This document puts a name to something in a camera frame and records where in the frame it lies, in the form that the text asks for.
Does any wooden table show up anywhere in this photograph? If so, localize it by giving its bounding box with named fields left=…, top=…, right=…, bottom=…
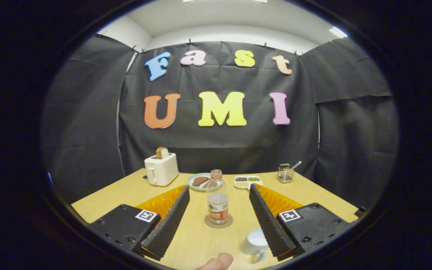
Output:
left=71, top=168, right=359, bottom=270

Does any white toaster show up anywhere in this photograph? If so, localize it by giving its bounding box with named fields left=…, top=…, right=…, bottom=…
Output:
left=144, top=153, right=179, bottom=187

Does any wire mesh holder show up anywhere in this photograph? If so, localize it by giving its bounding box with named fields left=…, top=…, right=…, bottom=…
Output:
left=277, top=163, right=295, bottom=183

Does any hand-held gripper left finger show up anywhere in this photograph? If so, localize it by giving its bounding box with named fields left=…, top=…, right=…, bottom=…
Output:
left=88, top=185, right=191, bottom=261

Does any white cup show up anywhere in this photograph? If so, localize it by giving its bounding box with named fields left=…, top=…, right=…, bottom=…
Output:
left=240, top=228, right=269, bottom=263

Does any pale green round plate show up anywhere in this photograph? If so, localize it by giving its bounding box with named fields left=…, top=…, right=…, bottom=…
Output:
left=187, top=173, right=222, bottom=192

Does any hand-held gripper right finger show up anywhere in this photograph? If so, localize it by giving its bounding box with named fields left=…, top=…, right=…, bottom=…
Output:
left=249, top=183, right=352, bottom=262

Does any black backdrop cloth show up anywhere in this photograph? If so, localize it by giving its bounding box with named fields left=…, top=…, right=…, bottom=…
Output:
left=40, top=34, right=399, bottom=211

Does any brown round coaster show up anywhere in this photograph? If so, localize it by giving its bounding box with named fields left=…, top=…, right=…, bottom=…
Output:
left=204, top=214, right=234, bottom=229

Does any clear plastic juice bottle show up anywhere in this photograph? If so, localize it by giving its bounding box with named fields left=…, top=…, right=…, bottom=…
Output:
left=206, top=169, right=229, bottom=225

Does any small ceiling light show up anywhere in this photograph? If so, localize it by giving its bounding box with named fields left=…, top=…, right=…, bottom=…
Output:
left=329, top=26, right=348, bottom=39

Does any white divided dish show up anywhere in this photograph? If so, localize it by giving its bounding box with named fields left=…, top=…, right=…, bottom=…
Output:
left=234, top=175, right=263, bottom=189

